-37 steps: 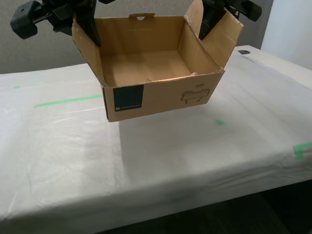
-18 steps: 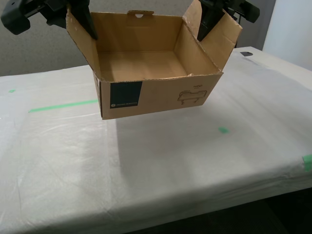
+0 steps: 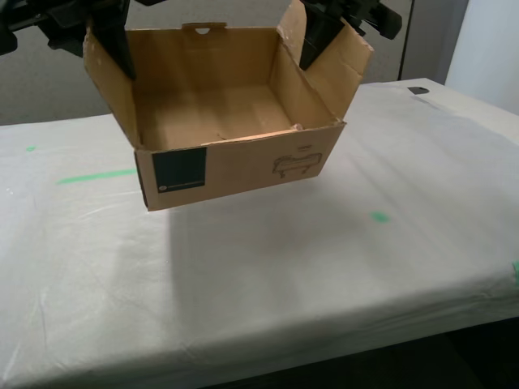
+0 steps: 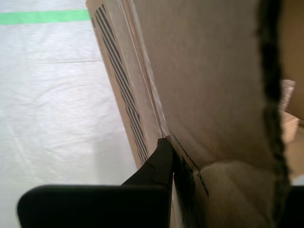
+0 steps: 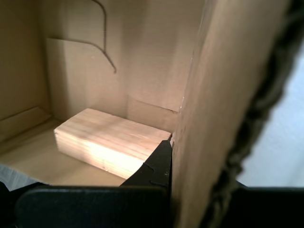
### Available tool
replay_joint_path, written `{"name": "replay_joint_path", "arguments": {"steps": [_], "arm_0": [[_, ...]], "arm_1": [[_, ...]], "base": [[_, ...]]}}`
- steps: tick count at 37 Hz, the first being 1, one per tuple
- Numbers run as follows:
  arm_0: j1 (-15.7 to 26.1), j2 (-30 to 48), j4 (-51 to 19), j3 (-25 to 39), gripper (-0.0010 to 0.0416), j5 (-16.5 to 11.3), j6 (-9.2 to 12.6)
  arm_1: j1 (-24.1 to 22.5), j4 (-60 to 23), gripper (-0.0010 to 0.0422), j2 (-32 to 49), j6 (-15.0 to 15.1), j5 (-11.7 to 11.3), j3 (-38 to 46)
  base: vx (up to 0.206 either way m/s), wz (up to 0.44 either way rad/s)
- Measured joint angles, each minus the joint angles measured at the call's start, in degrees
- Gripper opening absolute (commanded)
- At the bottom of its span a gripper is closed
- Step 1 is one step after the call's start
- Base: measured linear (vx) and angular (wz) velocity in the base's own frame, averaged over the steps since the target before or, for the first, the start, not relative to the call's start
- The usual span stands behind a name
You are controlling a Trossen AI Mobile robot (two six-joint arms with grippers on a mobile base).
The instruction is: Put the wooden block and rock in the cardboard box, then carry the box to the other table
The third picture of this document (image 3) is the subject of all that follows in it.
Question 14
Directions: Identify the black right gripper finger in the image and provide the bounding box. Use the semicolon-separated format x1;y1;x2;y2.
298;6;346;71
376;3;403;41

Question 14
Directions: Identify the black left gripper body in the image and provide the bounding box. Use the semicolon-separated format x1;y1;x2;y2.
0;0;131;56

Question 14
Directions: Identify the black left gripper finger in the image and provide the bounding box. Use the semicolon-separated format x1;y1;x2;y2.
87;4;137;80
45;23;89;58

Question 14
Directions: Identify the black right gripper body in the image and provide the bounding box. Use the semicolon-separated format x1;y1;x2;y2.
301;0;384;28

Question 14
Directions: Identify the cardboard box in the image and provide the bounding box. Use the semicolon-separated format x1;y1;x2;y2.
82;0;375;213

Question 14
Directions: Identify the long green tape strip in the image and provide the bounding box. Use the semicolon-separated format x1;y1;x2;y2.
55;167;139;186

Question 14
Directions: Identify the white table cover sheet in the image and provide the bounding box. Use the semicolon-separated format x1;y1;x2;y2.
0;76;519;389

